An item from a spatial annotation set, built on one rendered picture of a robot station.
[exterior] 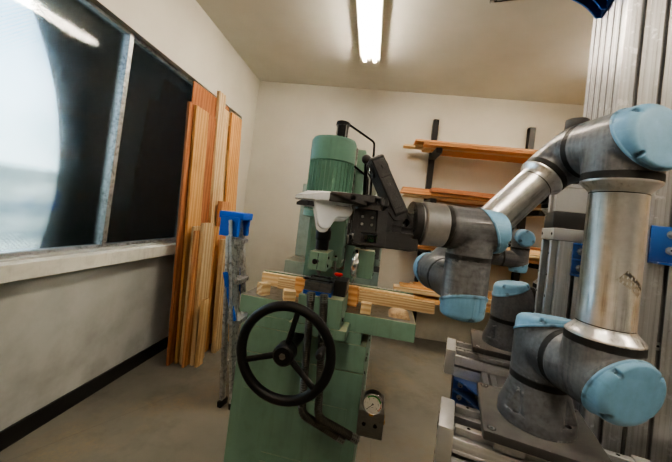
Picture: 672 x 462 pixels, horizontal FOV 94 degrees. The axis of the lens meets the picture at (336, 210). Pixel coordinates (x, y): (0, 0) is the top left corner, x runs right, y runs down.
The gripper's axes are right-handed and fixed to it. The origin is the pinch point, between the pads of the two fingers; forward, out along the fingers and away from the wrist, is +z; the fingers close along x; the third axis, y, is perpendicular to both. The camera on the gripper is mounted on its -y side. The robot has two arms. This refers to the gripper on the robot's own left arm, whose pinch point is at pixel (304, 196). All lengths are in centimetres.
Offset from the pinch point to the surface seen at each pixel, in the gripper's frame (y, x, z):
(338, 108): -162, 288, -17
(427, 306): 23, 62, -47
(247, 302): 28, 63, 17
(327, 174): -20, 59, -6
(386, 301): 23, 66, -33
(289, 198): -54, 311, 26
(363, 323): 29, 53, -23
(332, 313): 26, 45, -11
